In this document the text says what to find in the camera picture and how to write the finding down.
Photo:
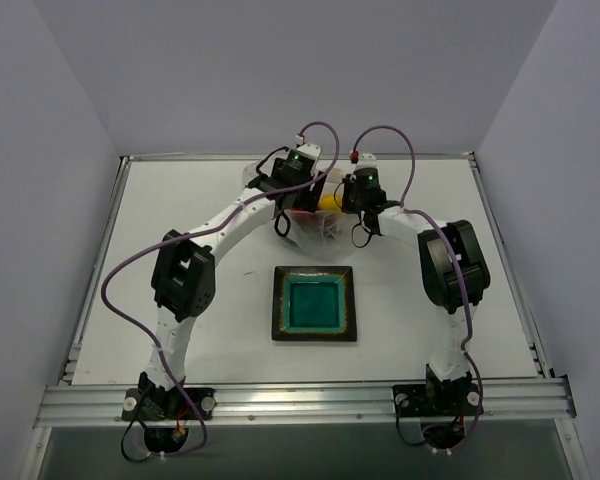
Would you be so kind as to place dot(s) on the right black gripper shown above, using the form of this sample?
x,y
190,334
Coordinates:
x,y
352,201

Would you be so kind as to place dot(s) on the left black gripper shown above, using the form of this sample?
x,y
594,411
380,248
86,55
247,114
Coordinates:
x,y
305,198

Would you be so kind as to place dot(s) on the translucent plastic bag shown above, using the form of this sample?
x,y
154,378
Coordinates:
x,y
305,239

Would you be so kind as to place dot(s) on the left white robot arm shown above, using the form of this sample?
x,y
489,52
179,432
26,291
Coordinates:
x,y
184,276

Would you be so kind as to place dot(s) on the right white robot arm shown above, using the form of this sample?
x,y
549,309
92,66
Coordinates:
x,y
453,270

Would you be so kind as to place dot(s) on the yellow fake lemon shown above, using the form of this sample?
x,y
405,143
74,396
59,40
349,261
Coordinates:
x,y
330,202

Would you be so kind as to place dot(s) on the dark purple fake fruit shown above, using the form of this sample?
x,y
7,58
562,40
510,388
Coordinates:
x,y
329,226

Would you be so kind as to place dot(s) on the red fake apple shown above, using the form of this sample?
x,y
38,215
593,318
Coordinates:
x,y
304,218

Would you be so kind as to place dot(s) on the teal square ceramic plate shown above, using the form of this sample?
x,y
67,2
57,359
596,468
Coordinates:
x,y
314,304

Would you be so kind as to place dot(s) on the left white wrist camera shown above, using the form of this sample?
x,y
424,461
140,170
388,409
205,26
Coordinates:
x,y
309,150

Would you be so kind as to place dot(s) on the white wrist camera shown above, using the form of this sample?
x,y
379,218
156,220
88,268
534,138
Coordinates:
x,y
309,150
362,160

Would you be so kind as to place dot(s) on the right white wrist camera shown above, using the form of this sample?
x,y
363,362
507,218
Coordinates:
x,y
362,160

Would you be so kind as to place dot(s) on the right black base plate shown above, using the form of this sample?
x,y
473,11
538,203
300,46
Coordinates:
x,y
423,400

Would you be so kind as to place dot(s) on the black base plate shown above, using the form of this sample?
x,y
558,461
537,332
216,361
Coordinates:
x,y
156,406
423,400

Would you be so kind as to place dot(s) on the aluminium mounting rail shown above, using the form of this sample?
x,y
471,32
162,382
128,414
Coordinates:
x,y
306,403

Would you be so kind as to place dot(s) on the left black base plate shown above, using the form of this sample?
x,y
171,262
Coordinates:
x,y
156,406

